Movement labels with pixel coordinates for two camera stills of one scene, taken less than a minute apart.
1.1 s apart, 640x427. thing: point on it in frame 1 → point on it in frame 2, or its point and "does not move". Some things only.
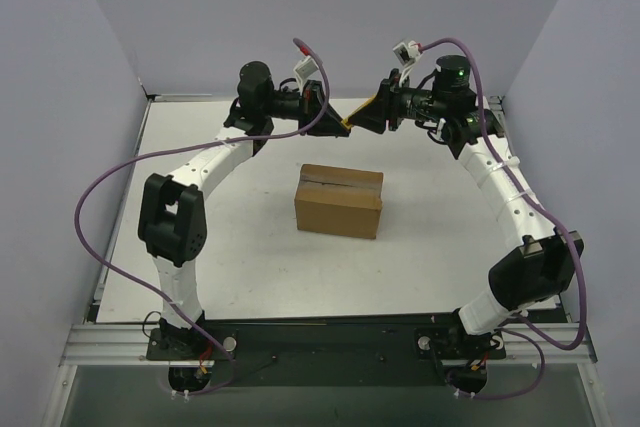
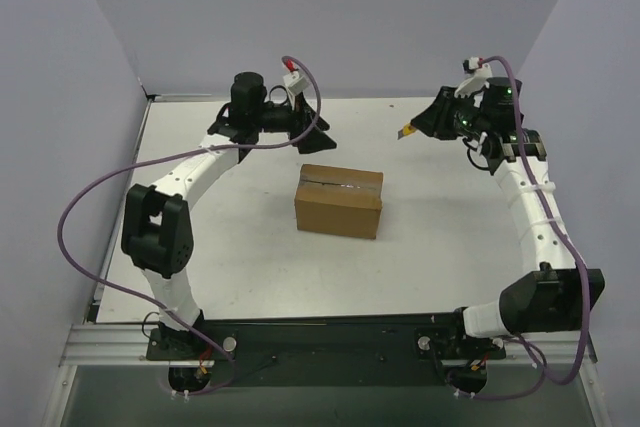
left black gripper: (315, 108) → (303, 121)
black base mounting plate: (367, 350) does not move
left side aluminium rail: (102, 276) does not move
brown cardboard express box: (339, 201) does not move
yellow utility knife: (346, 119) → (407, 129)
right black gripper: (393, 103) → (445, 110)
